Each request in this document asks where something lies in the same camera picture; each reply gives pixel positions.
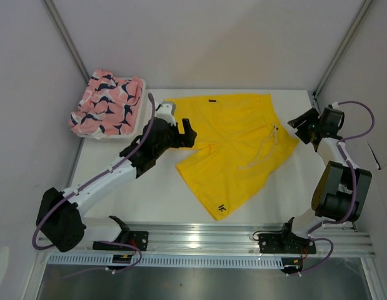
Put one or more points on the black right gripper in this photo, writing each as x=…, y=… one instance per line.
x=301, y=133

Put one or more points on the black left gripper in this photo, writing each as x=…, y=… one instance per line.
x=189, y=135

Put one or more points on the yellow shorts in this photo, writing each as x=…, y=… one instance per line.
x=240, y=142

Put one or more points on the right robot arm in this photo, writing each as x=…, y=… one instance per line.
x=342, y=189

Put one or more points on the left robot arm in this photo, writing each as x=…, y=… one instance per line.
x=61, y=217

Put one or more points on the pink patterned shorts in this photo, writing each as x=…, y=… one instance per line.
x=108, y=103

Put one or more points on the white tray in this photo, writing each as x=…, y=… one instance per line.
x=140, y=115

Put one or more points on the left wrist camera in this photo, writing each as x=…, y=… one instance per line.
x=165, y=110

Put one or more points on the right side table rail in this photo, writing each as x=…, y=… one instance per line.
x=314, y=102

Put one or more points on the right corner frame post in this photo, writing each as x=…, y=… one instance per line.
x=344, y=45

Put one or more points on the corner frame post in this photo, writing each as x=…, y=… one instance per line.
x=344, y=45
x=63, y=32

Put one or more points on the aluminium mounting rail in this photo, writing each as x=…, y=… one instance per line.
x=227, y=238

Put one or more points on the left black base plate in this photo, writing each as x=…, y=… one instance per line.
x=138, y=239

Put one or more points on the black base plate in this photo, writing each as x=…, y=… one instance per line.
x=138, y=239
x=278, y=243

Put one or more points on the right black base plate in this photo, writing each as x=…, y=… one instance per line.
x=278, y=243

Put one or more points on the slotted cable duct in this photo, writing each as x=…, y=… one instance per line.
x=151, y=260

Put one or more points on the left corner frame post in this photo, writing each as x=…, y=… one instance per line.
x=63, y=32

